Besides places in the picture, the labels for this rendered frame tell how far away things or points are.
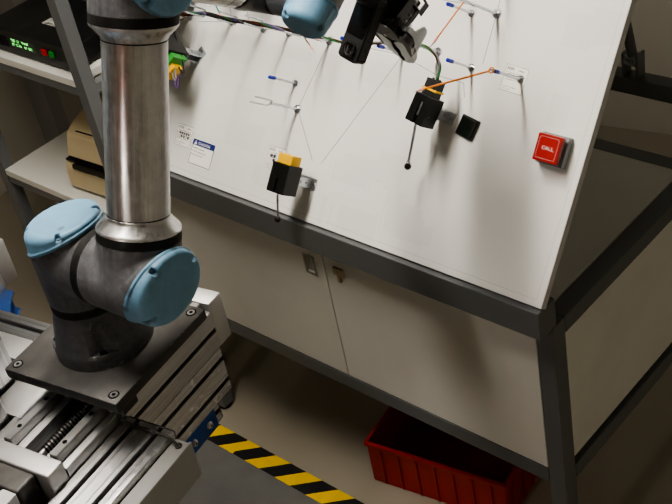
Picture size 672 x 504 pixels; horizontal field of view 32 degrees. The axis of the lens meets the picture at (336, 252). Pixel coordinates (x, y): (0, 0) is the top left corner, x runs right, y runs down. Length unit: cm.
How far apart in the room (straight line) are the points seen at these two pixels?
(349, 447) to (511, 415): 81
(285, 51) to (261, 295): 62
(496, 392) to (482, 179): 47
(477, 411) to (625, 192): 56
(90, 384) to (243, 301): 121
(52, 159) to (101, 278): 181
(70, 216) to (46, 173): 166
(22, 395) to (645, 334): 133
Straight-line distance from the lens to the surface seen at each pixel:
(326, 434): 324
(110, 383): 176
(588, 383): 245
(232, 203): 263
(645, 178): 260
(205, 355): 194
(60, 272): 169
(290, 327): 284
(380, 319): 256
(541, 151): 214
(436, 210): 229
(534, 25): 223
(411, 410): 270
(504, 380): 241
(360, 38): 196
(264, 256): 274
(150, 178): 156
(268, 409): 335
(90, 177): 315
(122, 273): 159
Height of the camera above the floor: 226
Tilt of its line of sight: 36 degrees down
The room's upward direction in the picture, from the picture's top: 12 degrees counter-clockwise
